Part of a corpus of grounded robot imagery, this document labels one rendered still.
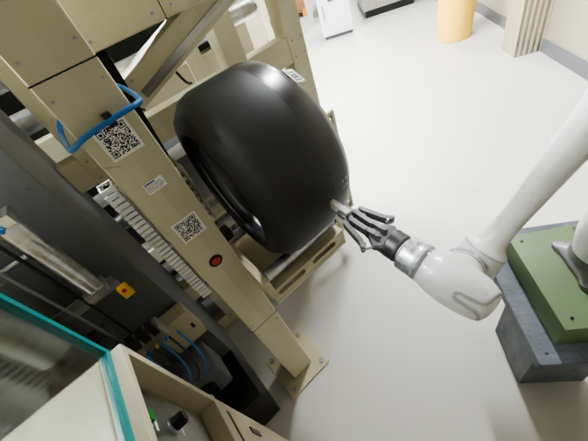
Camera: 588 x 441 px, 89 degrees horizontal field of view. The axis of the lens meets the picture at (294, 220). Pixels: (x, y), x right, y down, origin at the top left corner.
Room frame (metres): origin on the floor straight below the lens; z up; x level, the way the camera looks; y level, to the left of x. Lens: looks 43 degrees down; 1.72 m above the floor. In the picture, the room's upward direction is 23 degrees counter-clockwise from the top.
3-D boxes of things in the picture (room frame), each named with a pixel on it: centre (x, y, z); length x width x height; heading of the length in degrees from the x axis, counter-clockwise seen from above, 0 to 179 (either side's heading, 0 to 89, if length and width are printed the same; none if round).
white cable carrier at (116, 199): (0.68, 0.37, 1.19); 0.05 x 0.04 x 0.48; 24
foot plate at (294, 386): (0.74, 0.31, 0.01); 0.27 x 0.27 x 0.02; 24
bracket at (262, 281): (0.79, 0.24, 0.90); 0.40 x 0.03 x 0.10; 24
